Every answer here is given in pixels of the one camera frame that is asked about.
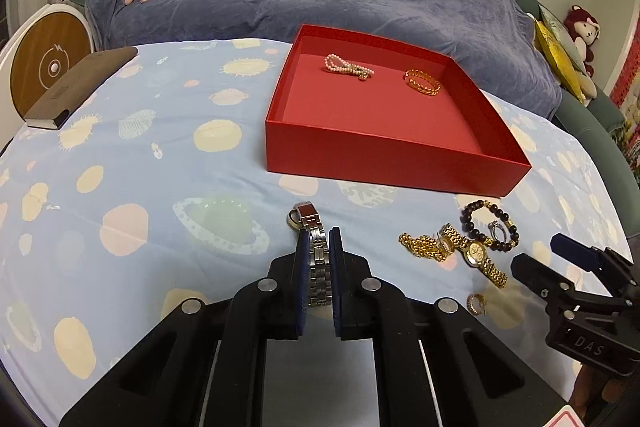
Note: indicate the red cardboard box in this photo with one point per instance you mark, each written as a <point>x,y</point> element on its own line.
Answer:
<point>375,117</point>

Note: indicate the silver link wristwatch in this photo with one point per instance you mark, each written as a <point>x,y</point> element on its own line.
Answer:
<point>318,257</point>

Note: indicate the gold braided bangle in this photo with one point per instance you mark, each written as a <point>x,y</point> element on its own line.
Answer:
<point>415,83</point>

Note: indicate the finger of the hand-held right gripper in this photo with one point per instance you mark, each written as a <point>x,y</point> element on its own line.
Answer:
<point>575,252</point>
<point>537,274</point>

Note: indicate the yellow cushion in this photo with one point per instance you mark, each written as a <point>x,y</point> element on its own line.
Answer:
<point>552,57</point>

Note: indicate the gold wristwatch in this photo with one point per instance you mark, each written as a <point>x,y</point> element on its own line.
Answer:
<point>475,252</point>

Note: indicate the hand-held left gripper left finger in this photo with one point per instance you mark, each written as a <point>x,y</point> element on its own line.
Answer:
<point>302,259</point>

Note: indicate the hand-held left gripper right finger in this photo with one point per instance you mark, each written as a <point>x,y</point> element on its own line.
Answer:
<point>336,259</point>

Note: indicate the red monkey plush toy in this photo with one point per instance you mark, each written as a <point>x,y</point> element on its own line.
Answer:
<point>582,32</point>

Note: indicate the brown notebook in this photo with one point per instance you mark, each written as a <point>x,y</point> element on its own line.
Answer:
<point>80,82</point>

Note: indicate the green sofa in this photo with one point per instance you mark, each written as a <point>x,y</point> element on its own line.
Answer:
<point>580,117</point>

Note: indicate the grey patterned cushion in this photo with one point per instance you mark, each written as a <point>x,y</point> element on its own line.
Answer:
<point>560,32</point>

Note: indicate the white round wood-faced device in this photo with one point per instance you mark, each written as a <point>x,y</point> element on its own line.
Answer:
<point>40,57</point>

